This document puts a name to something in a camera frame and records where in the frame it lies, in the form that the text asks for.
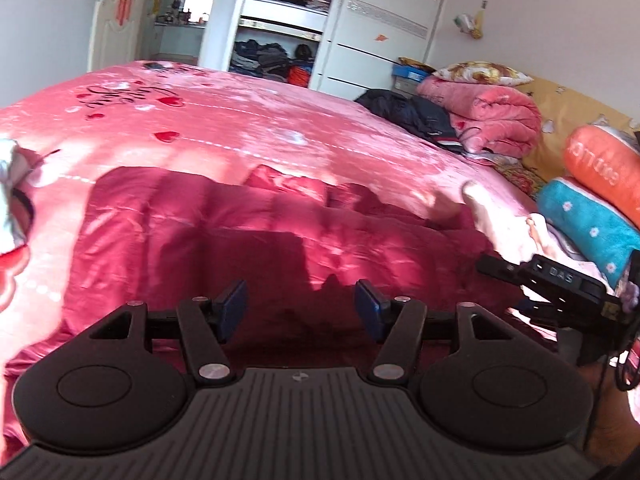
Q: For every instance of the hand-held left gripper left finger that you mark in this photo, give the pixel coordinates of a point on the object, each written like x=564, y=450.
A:
x=235, y=310

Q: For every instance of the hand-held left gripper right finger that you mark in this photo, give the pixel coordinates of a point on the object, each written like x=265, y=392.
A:
x=367, y=310

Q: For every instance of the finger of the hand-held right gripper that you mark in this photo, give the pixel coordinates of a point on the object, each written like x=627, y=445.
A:
x=500, y=269

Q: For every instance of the red down jacket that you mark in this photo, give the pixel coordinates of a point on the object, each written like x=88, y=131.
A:
x=200, y=220

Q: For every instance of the person's right forearm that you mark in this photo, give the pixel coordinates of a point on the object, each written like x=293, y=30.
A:
x=612, y=420

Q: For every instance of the pile of dark folded clothes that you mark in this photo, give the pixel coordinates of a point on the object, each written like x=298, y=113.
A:
x=265, y=57

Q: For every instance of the white cloth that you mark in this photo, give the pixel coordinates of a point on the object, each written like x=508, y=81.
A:
x=575, y=255

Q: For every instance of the beige cloth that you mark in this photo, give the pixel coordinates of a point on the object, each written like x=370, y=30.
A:
x=487, y=215

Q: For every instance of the teal flower bolster pillow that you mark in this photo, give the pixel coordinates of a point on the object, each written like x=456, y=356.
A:
x=585, y=215

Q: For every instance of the floral patterned cloth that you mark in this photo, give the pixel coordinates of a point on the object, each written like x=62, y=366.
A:
x=517, y=177

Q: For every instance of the orange bolster pillow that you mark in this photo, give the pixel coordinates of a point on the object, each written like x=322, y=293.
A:
x=605, y=165

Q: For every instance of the pink folded quilt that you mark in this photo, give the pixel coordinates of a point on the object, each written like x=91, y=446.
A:
x=495, y=110

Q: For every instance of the yellow headboard cushion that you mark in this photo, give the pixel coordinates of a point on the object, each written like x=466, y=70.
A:
x=565, y=105

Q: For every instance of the black jacket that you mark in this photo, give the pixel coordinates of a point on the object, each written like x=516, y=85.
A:
x=400, y=107

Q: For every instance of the floral pillow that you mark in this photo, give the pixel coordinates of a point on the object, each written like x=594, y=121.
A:
x=480, y=72

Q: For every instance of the pink heart printed blanket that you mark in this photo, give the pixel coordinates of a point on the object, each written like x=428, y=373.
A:
x=250, y=110

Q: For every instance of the blue box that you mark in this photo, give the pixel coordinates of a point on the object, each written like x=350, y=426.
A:
x=405, y=71

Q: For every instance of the orange folded cloth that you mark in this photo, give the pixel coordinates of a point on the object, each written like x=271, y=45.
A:
x=300, y=76

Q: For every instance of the yellow hanging ornament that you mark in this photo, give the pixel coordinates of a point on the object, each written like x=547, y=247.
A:
x=477, y=22

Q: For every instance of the white quilt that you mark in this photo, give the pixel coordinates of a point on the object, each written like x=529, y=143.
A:
x=10, y=200

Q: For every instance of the dark phone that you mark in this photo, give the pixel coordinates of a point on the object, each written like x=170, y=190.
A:
x=156, y=65

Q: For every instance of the red wardrobe sticker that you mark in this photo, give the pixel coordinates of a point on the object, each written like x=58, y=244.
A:
x=381, y=37

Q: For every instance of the white kitchen cabinet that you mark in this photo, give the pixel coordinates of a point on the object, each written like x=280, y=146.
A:
x=175, y=40

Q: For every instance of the white wardrobe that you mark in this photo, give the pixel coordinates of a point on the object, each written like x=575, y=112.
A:
x=380, y=10

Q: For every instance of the white door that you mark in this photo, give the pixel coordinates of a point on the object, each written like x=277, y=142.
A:
x=107, y=35

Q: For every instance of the white wall hair dryer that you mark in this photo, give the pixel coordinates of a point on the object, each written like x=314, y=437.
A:
x=462, y=22

